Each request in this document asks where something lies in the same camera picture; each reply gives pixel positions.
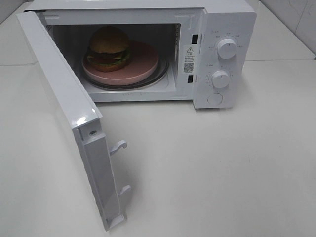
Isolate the glass microwave turntable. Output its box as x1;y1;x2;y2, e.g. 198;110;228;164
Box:
80;58;169;91

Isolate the lower white timer knob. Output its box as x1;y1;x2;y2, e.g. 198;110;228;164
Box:
211;70;231;89

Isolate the round white door button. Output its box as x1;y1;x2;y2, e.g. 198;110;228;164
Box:
207;93;223;106

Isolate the white microwave oven body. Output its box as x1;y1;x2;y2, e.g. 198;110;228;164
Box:
23;0;256;109

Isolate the white warning label sticker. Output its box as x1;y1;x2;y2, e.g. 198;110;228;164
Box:
182;44;198;74

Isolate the white microwave door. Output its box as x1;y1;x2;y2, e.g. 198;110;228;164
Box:
17;11;131;231

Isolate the upper white power knob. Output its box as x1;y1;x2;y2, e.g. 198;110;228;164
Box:
216;37;237;60

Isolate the burger with sesame bun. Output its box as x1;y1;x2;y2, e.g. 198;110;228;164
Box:
86;26;130;72

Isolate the pink round plate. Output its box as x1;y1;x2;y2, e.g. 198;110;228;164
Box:
82;40;159;86

